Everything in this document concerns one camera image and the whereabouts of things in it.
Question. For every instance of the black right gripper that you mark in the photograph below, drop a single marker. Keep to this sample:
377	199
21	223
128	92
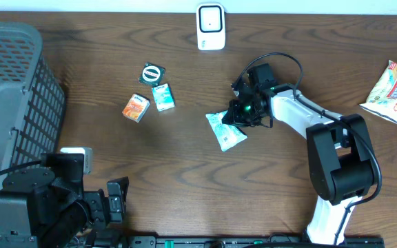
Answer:
231	115

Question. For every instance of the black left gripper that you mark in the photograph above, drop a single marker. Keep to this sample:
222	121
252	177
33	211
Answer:
96	204

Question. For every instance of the teal wet wipes pack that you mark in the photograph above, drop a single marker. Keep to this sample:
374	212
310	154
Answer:
227	135

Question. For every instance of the orange tissue pack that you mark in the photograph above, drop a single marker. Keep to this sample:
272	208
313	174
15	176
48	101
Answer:
136	107

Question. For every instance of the small teal tissue pack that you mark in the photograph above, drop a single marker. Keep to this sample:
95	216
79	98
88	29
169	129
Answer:
163	97

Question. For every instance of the dark green round-logo packet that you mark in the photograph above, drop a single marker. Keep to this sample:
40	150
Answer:
152	74

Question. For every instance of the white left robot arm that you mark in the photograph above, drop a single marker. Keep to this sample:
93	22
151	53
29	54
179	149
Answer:
44	204

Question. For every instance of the white barcode scanner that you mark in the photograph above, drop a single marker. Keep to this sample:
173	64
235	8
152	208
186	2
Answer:
210	26

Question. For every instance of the dark grey plastic basket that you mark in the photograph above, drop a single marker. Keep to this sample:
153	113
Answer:
32	103

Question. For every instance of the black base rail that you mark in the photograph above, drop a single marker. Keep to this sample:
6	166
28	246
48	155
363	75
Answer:
218	242

